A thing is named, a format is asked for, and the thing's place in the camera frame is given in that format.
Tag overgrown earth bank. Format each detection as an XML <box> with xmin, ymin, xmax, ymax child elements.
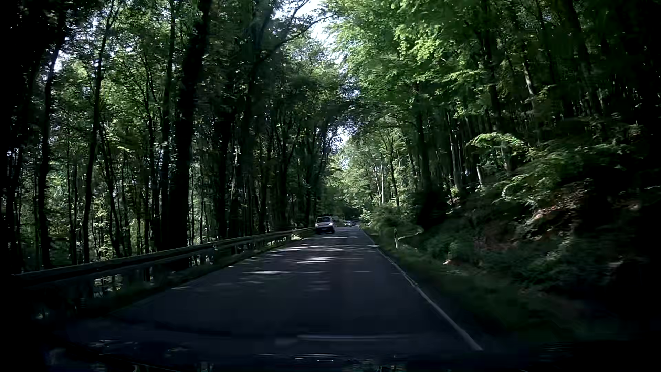
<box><xmin>361</xmin><ymin>155</ymin><xmax>661</xmax><ymax>347</ymax></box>

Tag road markings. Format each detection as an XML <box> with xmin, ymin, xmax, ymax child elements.
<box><xmin>360</xmin><ymin>227</ymin><xmax>483</xmax><ymax>352</ymax></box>

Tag metal guard rail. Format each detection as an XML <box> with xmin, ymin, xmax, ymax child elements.
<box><xmin>11</xmin><ymin>227</ymin><xmax>316</xmax><ymax>306</ymax></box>

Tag wood on sloping bank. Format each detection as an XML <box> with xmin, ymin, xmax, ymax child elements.
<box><xmin>325</xmin><ymin>0</ymin><xmax>661</xmax><ymax>233</ymax></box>

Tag grey asphalt road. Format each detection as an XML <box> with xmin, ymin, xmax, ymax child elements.
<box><xmin>50</xmin><ymin>225</ymin><xmax>486</xmax><ymax>362</ymax></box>

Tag car's own bonnet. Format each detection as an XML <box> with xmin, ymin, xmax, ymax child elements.
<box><xmin>46</xmin><ymin>347</ymin><xmax>615</xmax><ymax>372</ymax></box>

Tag wood of tall trees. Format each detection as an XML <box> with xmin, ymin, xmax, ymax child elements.
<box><xmin>0</xmin><ymin>0</ymin><xmax>357</xmax><ymax>275</ymax></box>

